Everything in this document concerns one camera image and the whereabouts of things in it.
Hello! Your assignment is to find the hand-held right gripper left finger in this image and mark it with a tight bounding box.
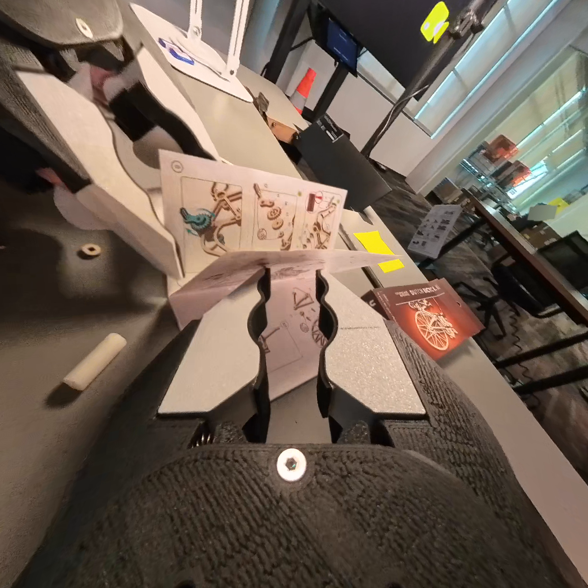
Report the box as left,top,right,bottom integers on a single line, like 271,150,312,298
157,269,272,427

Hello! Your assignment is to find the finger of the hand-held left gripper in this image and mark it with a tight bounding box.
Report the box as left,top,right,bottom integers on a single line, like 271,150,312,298
108,45,221,161
14,68,185,280

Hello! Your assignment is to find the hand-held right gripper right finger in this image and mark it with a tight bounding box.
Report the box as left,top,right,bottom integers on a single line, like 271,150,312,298
316,272,429,429

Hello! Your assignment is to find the white instruction booklet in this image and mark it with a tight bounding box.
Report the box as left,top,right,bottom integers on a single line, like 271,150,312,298
159,149,405,400

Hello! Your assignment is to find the dark red model kit box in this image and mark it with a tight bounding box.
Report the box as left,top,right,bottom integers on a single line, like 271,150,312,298
360,278,485,361

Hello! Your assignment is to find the small wooden model piece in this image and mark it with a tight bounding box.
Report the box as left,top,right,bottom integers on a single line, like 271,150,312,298
263,111,299,144

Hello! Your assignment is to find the white desk stand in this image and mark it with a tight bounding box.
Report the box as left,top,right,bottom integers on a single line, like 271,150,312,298
158,0,255,99

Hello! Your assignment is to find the large yellow sticky note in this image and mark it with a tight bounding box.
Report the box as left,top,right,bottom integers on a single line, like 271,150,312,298
353,231,397,256

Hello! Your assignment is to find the small white wax stick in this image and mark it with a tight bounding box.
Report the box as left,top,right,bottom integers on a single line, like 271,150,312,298
63,333,127,391

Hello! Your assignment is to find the orange traffic cone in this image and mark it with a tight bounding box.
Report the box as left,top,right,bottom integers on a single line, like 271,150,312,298
289,68,318,115

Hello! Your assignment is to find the printed paper leaflet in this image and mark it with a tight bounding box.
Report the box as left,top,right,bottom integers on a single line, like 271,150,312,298
407,204,462,258

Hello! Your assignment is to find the black office chair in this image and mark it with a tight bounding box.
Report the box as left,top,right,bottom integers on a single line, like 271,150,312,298
459,232,588,322

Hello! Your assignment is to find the small blue monitor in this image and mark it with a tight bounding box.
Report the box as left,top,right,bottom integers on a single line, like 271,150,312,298
324,18,361,74

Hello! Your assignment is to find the long brown wooden table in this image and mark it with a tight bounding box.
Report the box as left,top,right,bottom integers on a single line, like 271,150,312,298
473,198,588,324

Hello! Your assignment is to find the black flat box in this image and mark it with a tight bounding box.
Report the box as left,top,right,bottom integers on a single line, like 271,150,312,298
294,117,392,212

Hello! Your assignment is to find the large black screen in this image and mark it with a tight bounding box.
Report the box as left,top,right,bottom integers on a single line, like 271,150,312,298
317,0,488,99

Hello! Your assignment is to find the shelf with orange boxes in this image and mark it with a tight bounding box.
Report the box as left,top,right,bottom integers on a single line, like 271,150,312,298
464,133,533,194

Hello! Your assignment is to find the yellow sticker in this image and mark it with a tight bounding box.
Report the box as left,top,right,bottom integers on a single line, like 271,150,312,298
419,1,451,44

